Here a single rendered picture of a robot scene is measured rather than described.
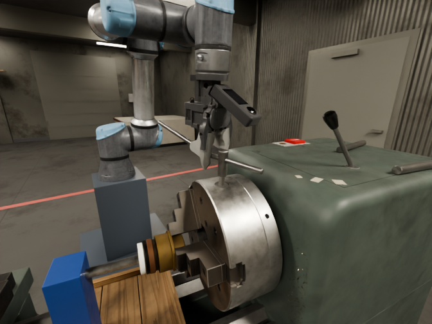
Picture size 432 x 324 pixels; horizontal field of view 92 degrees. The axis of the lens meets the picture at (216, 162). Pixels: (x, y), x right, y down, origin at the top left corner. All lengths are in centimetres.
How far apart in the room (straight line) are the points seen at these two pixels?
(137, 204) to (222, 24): 78
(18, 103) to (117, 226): 896
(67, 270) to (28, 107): 933
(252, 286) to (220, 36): 49
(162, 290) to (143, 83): 73
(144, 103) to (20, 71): 896
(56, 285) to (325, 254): 50
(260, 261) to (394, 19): 339
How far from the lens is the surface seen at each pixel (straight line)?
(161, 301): 72
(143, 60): 91
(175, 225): 55
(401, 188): 61
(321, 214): 44
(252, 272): 47
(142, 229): 106
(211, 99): 47
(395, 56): 344
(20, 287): 89
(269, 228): 47
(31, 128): 983
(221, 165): 47
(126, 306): 74
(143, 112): 94
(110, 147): 95
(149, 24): 51
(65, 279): 52
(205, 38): 46
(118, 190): 96
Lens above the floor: 143
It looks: 17 degrees down
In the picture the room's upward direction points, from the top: straight up
